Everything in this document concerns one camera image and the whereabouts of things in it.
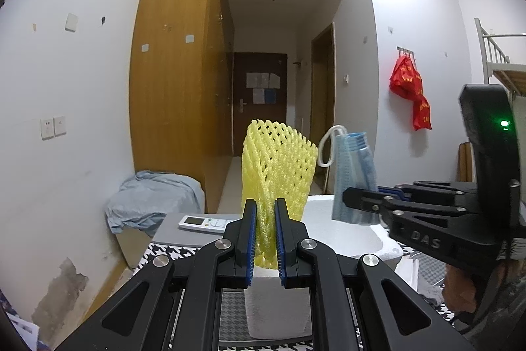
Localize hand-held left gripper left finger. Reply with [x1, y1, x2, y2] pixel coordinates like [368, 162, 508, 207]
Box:
[55, 199, 257, 351]

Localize white metal bunk bed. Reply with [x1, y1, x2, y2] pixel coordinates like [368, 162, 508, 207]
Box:
[474, 18, 526, 97]

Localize white foam box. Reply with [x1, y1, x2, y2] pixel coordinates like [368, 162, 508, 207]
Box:
[245, 194, 404, 339]

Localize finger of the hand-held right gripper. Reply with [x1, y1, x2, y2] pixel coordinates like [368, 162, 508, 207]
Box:
[378, 180, 479, 199]
[343, 187, 479, 221]

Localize brown wooden slats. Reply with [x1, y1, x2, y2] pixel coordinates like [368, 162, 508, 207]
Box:
[458, 143, 474, 182]

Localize yellow foam fruit net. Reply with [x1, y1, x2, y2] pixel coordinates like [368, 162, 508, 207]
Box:
[241, 120, 318, 268]

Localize white remote control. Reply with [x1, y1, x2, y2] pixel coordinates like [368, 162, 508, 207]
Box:
[178, 214, 241, 233]

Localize tall wooden wardrobe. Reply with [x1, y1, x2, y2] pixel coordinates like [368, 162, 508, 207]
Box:
[129, 0, 235, 214]

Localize dark brown entrance door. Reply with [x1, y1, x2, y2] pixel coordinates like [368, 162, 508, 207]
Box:
[233, 52, 287, 156]

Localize blue face mask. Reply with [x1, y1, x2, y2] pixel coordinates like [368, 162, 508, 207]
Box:
[318, 125, 379, 225]

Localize brown wooden side door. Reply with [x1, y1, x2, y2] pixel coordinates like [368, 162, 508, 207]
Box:
[311, 23, 335, 191]

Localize person's right hand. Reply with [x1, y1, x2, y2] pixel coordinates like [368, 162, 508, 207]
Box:
[442, 264, 479, 319]

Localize black white houndstooth tablecloth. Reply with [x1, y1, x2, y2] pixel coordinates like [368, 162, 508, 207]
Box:
[131, 213, 457, 351]

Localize red plastic bag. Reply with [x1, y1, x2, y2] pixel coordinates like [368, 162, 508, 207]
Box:
[412, 94, 432, 131]
[389, 54, 424, 101]

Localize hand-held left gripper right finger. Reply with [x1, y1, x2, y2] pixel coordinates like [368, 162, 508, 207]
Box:
[275, 198, 477, 351]

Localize blue-grey crumpled cloth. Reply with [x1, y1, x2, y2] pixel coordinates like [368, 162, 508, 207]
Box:
[106, 170, 205, 234]

